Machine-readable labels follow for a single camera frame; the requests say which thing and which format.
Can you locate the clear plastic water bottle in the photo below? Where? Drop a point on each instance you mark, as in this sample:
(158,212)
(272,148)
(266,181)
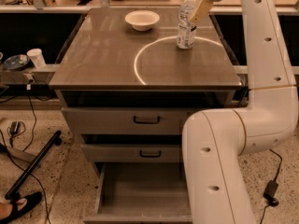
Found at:
(186,28)

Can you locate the grey drawer cabinet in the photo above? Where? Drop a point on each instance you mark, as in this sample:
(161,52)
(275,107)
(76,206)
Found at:
(110,64)

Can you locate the black power adapter right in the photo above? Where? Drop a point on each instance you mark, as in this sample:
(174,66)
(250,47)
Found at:
(269,193)

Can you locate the black pole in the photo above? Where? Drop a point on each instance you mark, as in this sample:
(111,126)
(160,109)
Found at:
(13,191)

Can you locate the open bottom drawer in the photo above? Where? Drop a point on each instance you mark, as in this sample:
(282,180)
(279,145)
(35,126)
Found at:
(140,193)

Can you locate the top drawer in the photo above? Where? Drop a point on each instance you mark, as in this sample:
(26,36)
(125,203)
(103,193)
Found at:
(139,121)

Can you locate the black power adapter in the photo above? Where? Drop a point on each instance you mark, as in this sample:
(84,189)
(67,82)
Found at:
(14,128)
(269,193)

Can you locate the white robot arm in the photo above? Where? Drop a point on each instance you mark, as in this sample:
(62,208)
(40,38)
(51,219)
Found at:
(213,139)

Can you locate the white bowl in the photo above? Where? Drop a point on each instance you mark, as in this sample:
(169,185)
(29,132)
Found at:
(142,20)

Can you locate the middle drawer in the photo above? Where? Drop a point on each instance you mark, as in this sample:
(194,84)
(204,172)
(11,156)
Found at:
(132,153)

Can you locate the black power adapter left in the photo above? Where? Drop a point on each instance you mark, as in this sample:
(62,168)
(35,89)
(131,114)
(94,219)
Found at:
(14,128)

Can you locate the white paper cup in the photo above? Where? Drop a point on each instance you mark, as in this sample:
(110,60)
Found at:
(36,57)

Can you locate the dark blue bowl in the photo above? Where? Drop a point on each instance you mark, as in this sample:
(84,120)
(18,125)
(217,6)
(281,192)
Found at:
(16,62)

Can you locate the black shoe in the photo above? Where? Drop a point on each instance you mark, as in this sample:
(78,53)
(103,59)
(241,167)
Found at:
(16,209)

